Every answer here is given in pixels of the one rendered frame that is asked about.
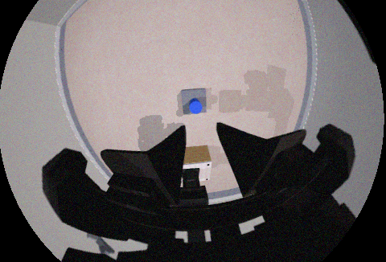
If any blue cylinder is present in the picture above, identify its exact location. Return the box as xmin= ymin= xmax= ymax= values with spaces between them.
xmin=189 ymin=98 xmax=203 ymax=114

